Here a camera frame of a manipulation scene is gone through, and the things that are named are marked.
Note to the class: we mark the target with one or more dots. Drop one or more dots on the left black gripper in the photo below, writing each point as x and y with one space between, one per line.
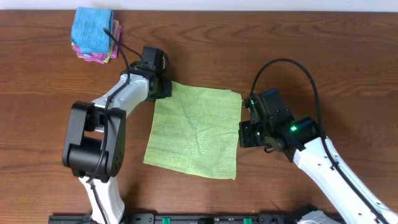
165 88

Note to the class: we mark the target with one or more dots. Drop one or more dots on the blue folded cloth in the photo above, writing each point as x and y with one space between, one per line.
87 29

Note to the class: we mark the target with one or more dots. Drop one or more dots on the green microfiber cloth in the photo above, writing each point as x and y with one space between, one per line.
195 131

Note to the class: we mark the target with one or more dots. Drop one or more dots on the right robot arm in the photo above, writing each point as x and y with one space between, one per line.
348 194

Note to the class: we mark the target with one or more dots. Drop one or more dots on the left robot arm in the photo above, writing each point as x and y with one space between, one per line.
95 142

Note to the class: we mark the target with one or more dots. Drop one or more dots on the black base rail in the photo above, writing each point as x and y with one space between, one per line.
148 218

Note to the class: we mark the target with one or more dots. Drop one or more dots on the yellow-green folded cloth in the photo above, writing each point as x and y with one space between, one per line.
102 58

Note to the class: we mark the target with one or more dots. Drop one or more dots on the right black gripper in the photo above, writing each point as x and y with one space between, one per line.
245 140

